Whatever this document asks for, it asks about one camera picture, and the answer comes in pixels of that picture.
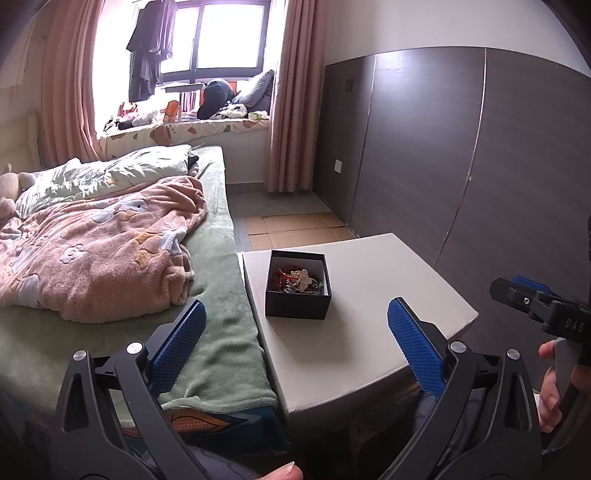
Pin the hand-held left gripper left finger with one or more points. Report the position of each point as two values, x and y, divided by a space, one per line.
180 346

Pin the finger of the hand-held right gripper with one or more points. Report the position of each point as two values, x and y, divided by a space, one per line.
517 297
531 285

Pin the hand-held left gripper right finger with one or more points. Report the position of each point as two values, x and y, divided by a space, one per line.
415 350

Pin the black square box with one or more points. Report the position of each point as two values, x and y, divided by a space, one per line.
295 309

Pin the person's right hand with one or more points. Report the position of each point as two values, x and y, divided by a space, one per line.
548 397

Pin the person's left hand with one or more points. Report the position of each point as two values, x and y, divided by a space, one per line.
286 473

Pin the white low table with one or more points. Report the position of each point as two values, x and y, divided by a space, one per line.
369 300

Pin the cartoon print bed sheet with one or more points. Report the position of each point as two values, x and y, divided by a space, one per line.
207 422

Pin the green bed sheet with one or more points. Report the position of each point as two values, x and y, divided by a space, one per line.
217 240

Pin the pink fleece blanket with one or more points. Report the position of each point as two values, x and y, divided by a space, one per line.
106 258

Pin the cardboard sheet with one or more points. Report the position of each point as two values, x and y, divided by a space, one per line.
295 226

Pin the dark grey wardrobe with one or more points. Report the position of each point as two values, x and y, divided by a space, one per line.
415 161

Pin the green floral duvet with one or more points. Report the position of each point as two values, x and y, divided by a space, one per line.
115 170

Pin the patterned window seat cushion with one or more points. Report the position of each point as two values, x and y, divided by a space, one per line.
207 131

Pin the beige plush toy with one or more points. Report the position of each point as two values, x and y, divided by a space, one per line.
11 184

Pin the small orange box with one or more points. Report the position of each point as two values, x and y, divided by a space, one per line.
171 110

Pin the white patterned cloth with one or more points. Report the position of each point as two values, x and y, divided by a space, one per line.
233 110

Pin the red pink plush toy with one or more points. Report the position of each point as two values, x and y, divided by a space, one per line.
125 110

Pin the black bag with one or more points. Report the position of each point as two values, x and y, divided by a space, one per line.
214 99

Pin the cream padded headboard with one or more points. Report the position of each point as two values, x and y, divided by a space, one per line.
23 143

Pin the pink curtain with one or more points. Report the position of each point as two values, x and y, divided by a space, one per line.
295 115
69 92

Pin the small folding table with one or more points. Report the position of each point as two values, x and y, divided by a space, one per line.
184 86

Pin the grey pillow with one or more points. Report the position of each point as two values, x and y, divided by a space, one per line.
256 90

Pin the dark hanging clothes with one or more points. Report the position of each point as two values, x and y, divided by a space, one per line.
147 46

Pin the window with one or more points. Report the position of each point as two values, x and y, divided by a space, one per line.
231 32

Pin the white wall socket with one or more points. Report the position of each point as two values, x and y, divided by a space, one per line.
338 166

